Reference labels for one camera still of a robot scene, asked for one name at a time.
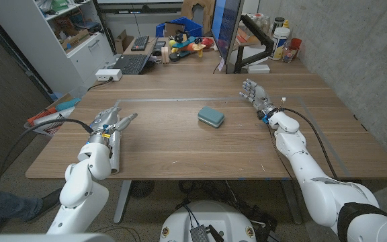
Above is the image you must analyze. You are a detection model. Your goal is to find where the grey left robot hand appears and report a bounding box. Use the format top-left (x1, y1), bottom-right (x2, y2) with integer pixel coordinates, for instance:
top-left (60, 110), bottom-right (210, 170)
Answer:
top-left (88, 106), bottom-right (138, 144)

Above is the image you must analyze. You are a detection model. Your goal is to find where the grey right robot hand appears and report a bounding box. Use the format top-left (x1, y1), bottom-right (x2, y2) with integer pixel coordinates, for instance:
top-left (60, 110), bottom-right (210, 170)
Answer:
top-left (239, 79), bottom-right (277, 118)

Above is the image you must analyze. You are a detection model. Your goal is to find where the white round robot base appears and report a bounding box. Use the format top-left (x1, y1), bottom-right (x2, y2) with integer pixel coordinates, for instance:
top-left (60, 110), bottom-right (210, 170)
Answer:
top-left (159, 200), bottom-right (257, 242)

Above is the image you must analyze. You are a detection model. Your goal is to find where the plastic wrap roll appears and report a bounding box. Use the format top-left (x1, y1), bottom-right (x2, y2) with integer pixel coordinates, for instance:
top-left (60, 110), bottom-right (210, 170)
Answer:
top-left (108, 129), bottom-right (123, 175)

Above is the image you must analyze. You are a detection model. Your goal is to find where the flat white box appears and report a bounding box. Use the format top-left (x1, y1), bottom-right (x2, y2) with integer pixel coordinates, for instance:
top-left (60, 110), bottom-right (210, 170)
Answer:
top-left (247, 64), bottom-right (271, 75)

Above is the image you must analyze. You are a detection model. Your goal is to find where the teal roll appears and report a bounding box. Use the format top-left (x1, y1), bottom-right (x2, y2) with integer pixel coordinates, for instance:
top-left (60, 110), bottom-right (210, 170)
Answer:
top-left (55, 97), bottom-right (81, 112)

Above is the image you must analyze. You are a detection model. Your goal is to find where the white power strip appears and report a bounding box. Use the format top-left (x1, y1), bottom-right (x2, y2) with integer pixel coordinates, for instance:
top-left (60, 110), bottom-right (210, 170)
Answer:
top-left (95, 69), bottom-right (123, 82)

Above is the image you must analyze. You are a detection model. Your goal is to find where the teal sponge block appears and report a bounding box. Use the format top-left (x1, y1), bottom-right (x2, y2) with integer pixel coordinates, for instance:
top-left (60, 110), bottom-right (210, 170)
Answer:
top-left (197, 106), bottom-right (225, 129)

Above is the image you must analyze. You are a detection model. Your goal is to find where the clear glass jar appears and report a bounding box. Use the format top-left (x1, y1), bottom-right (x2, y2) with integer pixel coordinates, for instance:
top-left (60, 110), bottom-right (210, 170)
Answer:
top-left (282, 45), bottom-right (298, 64)

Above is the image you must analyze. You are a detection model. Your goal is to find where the white printed roll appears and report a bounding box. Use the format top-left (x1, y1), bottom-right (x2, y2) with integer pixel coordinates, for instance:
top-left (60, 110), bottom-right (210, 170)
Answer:
top-left (33, 106), bottom-right (76, 131)

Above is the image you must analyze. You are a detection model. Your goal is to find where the white labelled canister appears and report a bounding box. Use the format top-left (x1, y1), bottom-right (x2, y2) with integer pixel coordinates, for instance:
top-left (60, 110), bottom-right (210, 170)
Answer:
top-left (269, 26), bottom-right (291, 61)

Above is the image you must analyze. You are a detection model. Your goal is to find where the clear storage bin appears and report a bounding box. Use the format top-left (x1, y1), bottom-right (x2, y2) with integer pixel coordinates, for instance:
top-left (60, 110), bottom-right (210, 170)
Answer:
top-left (24, 97), bottom-right (82, 137)

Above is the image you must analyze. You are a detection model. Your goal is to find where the black laptop keyboard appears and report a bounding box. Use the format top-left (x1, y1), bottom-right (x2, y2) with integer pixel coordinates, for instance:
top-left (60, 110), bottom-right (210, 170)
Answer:
top-left (112, 53), bottom-right (148, 75)

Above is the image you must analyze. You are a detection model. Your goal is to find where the white shelf cabinet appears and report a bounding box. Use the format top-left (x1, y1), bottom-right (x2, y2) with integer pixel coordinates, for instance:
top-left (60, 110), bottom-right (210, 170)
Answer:
top-left (0, 0), bottom-right (117, 98)

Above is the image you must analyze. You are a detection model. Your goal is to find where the orange roll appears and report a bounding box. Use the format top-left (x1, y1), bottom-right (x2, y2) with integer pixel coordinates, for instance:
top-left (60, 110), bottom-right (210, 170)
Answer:
top-left (27, 106), bottom-right (58, 125)

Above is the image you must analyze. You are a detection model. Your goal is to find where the black round grille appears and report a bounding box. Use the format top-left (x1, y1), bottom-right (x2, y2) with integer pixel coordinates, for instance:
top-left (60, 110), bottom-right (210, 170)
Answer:
top-left (129, 180), bottom-right (155, 199)

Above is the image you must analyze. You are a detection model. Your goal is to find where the dark-lidded jar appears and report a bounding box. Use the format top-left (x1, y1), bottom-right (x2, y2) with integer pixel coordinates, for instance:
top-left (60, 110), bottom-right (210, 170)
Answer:
top-left (272, 17), bottom-right (286, 34)

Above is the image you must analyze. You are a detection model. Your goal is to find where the grey table leg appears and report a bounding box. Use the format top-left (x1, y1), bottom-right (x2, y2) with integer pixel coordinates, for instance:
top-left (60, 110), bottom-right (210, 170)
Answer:
top-left (113, 180), bottom-right (132, 225)

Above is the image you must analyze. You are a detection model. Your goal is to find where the flat computer monitor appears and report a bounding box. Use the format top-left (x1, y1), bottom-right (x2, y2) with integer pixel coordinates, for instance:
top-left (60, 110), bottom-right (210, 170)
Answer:
top-left (211, 0), bottom-right (245, 74)

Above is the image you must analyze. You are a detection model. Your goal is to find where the open cardboard box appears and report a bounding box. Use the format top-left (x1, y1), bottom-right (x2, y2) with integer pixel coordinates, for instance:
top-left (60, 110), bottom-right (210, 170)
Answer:
top-left (114, 29), bottom-right (134, 54)

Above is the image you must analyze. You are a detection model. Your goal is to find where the small black keyboard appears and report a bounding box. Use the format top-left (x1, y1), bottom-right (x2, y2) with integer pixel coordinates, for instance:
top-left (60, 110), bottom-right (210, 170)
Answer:
top-left (130, 36), bottom-right (150, 52)

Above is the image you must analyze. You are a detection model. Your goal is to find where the colourful toy airplane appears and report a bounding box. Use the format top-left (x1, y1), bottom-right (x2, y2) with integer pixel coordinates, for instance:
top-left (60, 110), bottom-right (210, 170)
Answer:
top-left (168, 30), bottom-right (214, 58)

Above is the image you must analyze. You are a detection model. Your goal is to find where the cardboard box on shelf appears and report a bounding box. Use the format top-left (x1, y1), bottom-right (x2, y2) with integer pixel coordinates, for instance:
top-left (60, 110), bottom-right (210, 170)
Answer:
top-left (60, 28), bottom-right (91, 51)

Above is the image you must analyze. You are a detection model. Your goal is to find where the blue plastic bin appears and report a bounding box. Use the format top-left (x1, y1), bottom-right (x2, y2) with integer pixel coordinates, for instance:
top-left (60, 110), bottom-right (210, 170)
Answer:
top-left (155, 16), bottom-right (204, 38)

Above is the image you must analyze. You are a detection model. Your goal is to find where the black shoe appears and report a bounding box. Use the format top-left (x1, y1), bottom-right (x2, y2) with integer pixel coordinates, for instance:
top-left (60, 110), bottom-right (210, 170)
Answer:
top-left (25, 187), bottom-right (63, 223)

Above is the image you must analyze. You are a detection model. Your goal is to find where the brown wooden cutout board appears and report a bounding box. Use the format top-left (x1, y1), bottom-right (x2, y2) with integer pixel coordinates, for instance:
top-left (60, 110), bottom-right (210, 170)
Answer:
top-left (181, 0), bottom-right (216, 30)

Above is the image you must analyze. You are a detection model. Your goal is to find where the whiteboard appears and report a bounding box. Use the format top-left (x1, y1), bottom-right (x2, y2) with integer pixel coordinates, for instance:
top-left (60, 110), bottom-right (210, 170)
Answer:
top-left (96, 0), bottom-right (184, 14)

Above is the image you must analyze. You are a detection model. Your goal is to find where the person's leg in jeans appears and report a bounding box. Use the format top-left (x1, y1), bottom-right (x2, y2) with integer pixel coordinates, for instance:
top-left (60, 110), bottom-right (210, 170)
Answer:
top-left (0, 177), bottom-right (44, 235)

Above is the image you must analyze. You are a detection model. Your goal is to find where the grey finned module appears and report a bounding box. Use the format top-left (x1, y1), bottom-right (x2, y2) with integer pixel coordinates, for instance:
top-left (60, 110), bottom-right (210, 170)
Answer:
top-left (189, 225), bottom-right (211, 242)

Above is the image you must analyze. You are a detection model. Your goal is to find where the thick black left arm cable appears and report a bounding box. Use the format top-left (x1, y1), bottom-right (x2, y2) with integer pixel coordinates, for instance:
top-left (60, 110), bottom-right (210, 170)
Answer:
top-left (0, 118), bottom-right (94, 235)

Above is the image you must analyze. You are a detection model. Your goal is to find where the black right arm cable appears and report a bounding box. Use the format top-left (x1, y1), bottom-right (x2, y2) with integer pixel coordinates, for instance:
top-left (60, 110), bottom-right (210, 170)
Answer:
top-left (279, 107), bottom-right (339, 181)

